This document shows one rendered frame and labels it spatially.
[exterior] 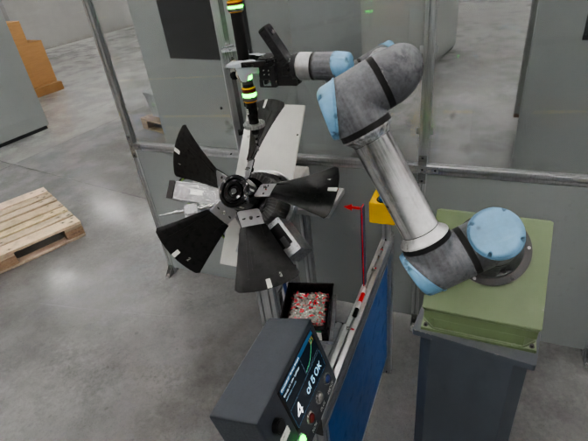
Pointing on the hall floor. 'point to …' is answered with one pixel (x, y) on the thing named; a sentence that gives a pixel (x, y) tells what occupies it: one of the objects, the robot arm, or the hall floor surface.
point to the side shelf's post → (310, 246)
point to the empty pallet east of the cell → (33, 227)
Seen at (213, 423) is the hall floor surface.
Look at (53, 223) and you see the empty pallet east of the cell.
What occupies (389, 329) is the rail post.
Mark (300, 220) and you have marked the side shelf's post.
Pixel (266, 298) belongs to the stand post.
